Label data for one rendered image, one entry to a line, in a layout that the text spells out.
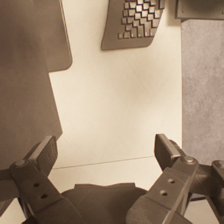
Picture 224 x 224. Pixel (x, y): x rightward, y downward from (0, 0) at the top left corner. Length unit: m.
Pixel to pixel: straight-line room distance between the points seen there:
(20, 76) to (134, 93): 0.37
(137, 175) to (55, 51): 0.53
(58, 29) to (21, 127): 0.35
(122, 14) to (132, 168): 0.52
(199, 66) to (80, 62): 1.09
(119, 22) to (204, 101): 1.16
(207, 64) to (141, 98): 1.01
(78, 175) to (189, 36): 1.20
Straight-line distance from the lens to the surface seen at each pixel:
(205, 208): 1.88
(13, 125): 0.25
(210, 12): 0.57
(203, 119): 1.60
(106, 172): 0.67
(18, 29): 0.31
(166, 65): 0.56
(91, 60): 0.53
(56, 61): 0.54
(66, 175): 0.70
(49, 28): 0.55
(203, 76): 1.50
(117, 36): 0.52
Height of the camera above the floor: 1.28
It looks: 72 degrees down
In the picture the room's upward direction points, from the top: 175 degrees clockwise
